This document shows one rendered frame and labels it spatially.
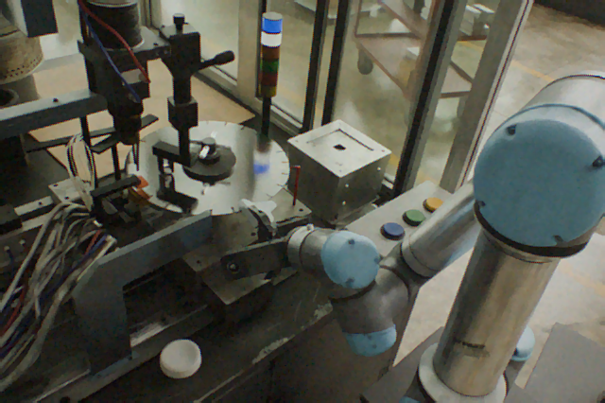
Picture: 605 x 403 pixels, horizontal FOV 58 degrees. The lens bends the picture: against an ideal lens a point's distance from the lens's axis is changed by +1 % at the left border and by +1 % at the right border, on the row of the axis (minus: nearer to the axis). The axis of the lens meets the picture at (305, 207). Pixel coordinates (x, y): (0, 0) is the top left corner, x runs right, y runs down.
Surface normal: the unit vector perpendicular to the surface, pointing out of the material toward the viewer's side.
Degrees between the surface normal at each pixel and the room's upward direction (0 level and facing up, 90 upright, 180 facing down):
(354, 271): 56
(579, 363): 0
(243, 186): 0
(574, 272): 0
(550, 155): 83
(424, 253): 88
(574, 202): 82
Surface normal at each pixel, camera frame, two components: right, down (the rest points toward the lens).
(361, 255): 0.49, 0.05
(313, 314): 0.11, -0.77
